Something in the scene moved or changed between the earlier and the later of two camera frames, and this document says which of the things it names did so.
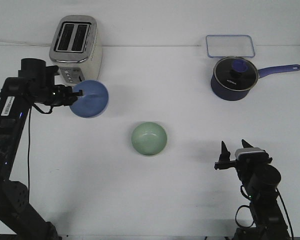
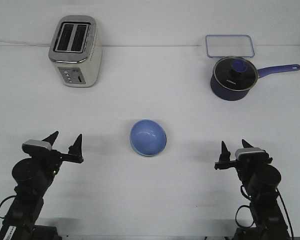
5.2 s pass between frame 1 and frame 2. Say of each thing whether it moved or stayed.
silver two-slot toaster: stayed
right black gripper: stayed
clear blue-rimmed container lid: stayed
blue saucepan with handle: stayed
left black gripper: moved
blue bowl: moved
